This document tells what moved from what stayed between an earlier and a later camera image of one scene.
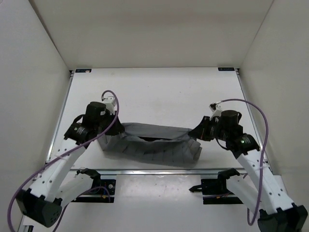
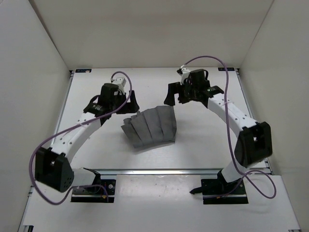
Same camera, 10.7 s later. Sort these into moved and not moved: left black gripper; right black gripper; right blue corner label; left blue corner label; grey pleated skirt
Moved: right black gripper; left black gripper; grey pleated skirt
Not moved: right blue corner label; left blue corner label
